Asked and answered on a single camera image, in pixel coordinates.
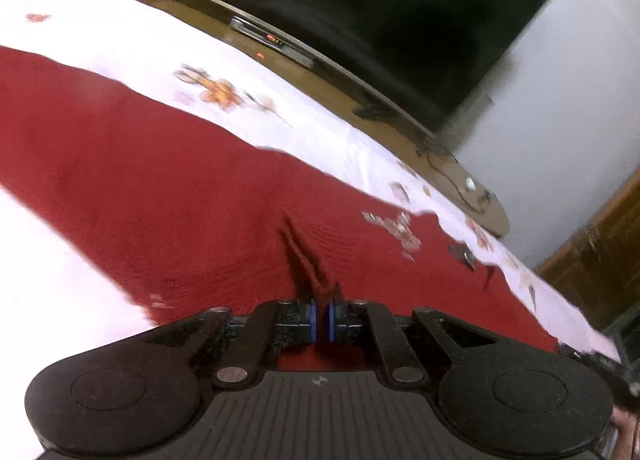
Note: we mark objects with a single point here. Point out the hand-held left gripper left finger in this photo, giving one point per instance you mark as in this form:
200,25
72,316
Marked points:
313,324

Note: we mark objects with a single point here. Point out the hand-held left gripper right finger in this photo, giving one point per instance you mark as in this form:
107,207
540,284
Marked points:
331,324

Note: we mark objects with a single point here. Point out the red knit sweater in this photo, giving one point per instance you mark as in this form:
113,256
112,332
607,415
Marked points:
175,190

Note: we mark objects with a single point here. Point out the brown wooden door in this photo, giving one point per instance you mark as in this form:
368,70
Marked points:
600,250

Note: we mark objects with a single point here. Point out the small white crumpled item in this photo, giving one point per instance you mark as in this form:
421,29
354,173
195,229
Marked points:
470,183

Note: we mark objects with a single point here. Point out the wooden television table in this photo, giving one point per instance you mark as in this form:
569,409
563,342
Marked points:
320,84

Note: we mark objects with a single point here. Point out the silver set-top box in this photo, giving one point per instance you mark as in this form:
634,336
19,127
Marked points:
270,37

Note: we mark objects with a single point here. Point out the black flat screen television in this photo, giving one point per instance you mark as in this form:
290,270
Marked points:
375,14

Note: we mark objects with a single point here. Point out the floral white bed sheet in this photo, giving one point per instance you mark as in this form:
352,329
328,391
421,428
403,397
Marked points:
125,39

